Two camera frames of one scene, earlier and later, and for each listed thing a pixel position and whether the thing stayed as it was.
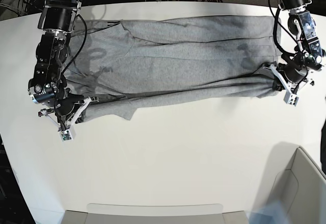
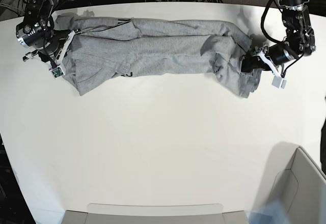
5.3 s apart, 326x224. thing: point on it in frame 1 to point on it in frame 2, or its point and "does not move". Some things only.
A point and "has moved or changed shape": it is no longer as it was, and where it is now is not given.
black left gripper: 52,92 to 39,37
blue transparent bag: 275,213 does not move
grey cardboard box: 301,189 does not move
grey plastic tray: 137,214 does not move
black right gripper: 296,67 to 279,53
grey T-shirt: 109,65 has moved or changed shape
